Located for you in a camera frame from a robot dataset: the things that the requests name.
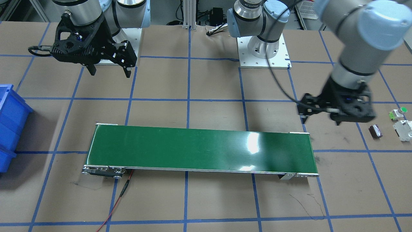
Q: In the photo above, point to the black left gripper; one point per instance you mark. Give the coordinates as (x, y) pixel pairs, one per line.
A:
(334, 91)

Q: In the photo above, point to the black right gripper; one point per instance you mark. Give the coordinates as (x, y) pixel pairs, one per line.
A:
(102, 36)

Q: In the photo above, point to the dark capacitor block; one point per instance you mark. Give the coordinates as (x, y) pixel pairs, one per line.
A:
(375, 131)

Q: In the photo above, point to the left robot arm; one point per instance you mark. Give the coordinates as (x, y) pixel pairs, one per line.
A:
(369, 30)

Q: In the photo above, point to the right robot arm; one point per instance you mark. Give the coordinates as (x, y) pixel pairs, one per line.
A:
(119, 13)

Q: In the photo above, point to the green push button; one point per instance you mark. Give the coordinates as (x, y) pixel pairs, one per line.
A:
(398, 113)

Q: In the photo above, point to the white circuit breaker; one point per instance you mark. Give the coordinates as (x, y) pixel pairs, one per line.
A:
(403, 129)

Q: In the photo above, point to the green conveyor belt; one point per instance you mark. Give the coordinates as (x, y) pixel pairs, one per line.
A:
(115, 148)

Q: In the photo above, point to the blue plastic bin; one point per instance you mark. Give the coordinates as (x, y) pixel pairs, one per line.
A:
(13, 115)

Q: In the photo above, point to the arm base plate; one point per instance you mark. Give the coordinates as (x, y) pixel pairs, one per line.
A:
(133, 35)
(254, 53)

